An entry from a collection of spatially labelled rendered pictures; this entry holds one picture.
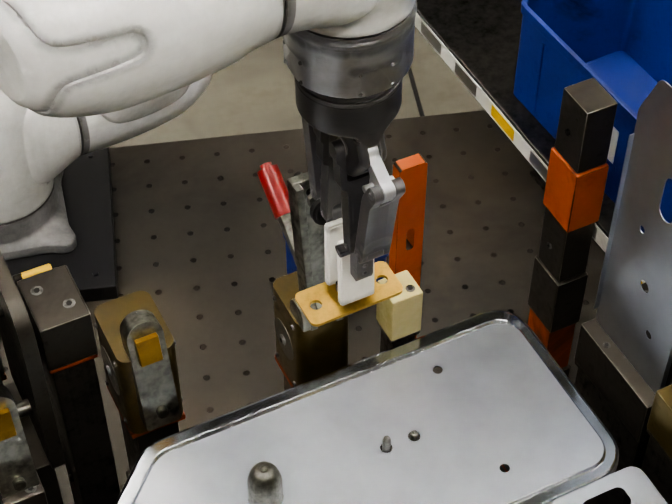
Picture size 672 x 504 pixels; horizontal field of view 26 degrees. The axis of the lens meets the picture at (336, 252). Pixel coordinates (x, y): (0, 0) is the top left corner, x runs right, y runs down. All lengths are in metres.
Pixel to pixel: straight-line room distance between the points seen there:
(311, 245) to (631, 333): 0.33
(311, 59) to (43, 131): 0.94
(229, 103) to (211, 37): 2.39
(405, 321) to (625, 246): 0.23
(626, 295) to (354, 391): 0.28
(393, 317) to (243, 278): 0.52
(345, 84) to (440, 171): 1.12
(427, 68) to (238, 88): 0.43
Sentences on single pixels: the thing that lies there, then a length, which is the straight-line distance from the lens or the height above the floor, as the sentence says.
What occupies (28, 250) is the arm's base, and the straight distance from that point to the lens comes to 1.96.
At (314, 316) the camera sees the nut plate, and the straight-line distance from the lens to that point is 1.17.
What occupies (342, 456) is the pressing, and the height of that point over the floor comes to 1.00.
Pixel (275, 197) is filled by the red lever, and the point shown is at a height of 1.13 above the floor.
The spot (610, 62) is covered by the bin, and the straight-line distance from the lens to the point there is 1.76.
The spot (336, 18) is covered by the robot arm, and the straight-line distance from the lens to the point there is 0.91.
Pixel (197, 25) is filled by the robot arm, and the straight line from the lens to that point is 0.84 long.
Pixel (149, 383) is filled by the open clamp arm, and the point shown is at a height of 1.04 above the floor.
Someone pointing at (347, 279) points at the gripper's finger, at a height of 1.29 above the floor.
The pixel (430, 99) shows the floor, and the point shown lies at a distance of 3.24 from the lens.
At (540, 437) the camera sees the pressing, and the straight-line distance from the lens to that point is 1.42.
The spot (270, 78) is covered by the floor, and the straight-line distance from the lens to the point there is 3.29.
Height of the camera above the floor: 2.15
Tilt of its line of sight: 48 degrees down
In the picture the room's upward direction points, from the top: straight up
